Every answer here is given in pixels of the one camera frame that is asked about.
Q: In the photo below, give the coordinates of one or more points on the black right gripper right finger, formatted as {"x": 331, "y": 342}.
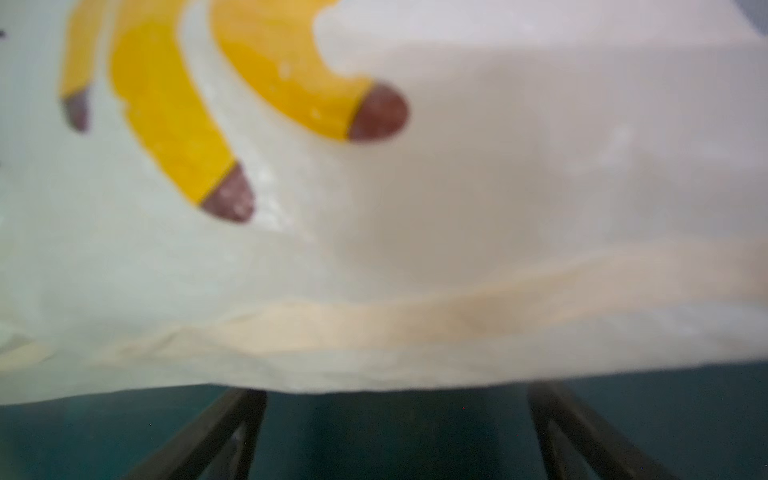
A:
{"x": 575, "y": 441}

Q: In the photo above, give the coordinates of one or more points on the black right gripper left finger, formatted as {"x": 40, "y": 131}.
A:
{"x": 219, "y": 444}

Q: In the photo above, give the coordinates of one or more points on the cream banana-print plastic bag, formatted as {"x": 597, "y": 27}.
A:
{"x": 326, "y": 196}

